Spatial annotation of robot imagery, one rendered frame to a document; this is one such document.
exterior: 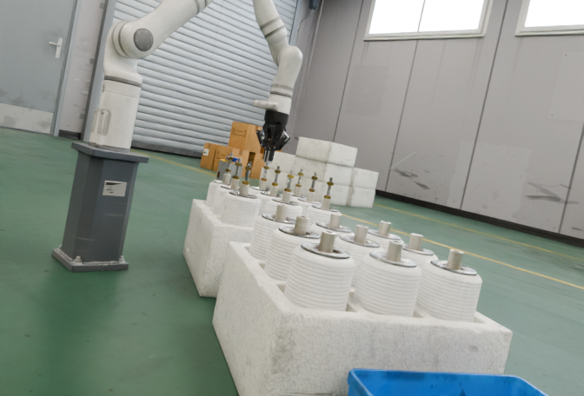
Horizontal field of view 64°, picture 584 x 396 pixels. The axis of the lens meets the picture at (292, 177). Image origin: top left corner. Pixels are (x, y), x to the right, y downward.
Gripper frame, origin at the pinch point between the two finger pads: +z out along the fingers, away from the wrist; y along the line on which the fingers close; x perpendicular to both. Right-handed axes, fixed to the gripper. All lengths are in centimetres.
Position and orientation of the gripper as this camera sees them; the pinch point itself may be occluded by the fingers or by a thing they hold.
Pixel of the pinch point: (268, 156)
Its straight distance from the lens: 147.2
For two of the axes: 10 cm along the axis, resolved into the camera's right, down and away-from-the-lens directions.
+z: -2.0, 9.8, 0.5
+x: -6.0, -0.8, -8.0
